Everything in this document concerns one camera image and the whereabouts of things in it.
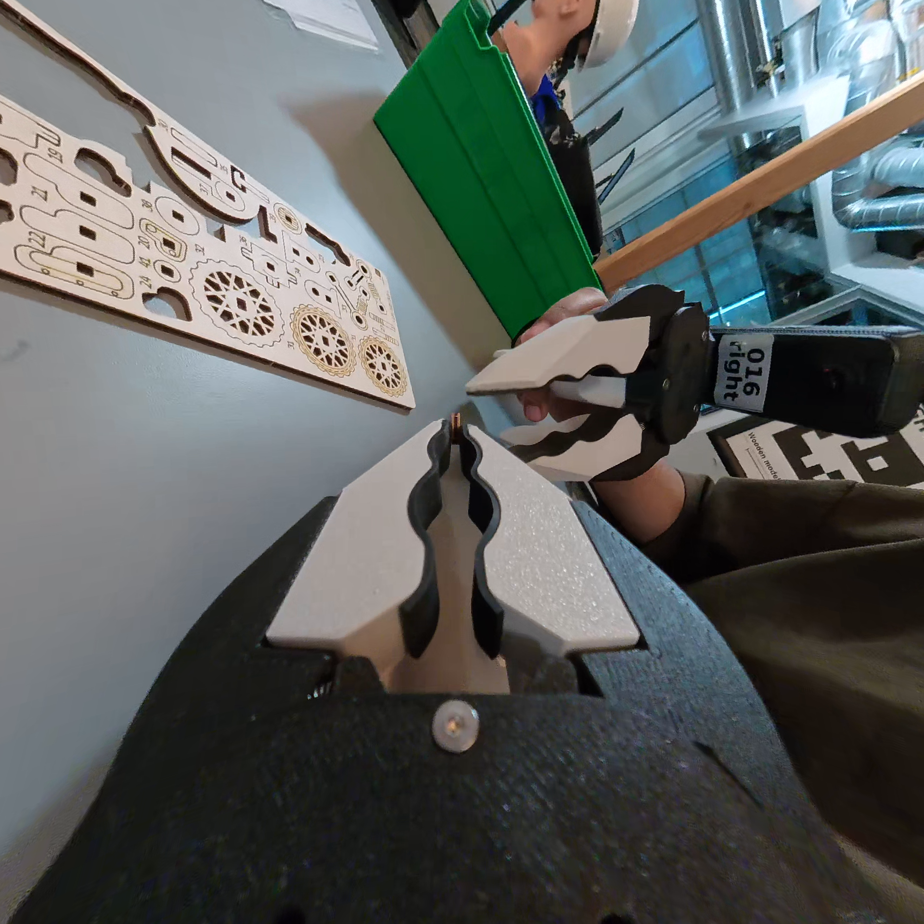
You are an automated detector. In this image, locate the black white printed card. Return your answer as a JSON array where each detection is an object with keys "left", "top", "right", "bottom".
[{"left": 707, "top": 408, "right": 924, "bottom": 492}]

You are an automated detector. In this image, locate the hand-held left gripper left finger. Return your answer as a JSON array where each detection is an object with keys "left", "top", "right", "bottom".
[{"left": 266, "top": 420, "right": 456, "bottom": 693}]

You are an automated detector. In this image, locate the person's right forearm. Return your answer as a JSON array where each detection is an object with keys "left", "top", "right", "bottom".
[{"left": 592, "top": 465, "right": 924, "bottom": 889}]

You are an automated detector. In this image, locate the white paper sheet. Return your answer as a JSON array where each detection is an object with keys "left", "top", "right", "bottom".
[{"left": 263, "top": 0, "right": 380, "bottom": 51}]

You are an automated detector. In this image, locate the silver flexible duct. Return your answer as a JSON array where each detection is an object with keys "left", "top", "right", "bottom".
[{"left": 830, "top": 144, "right": 924, "bottom": 233}]

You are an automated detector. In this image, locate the person's right hand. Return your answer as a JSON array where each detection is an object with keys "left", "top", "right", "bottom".
[{"left": 514, "top": 287, "right": 611, "bottom": 427}]

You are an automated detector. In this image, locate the wooden handrail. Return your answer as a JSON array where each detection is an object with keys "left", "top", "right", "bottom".
[{"left": 593, "top": 92, "right": 924, "bottom": 293}]

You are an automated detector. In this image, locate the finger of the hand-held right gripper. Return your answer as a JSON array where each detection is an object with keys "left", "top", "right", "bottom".
[
  {"left": 465, "top": 310, "right": 645, "bottom": 411},
  {"left": 498, "top": 413, "right": 645, "bottom": 483}
]

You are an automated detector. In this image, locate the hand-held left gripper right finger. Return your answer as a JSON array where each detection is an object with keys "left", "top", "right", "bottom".
[{"left": 458, "top": 424, "right": 643, "bottom": 694}]

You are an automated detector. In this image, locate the green plastic bin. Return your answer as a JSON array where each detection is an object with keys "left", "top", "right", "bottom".
[{"left": 373, "top": 0, "right": 603, "bottom": 347}]

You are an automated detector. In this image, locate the wooden puzzle sheet with wheels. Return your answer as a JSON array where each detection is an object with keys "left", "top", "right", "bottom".
[{"left": 0, "top": 0, "right": 417, "bottom": 412}]

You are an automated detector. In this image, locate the silver straight duct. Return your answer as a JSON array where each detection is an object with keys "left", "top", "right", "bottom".
[{"left": 696, "top": 0, "right": 784, "bottom": 113}]

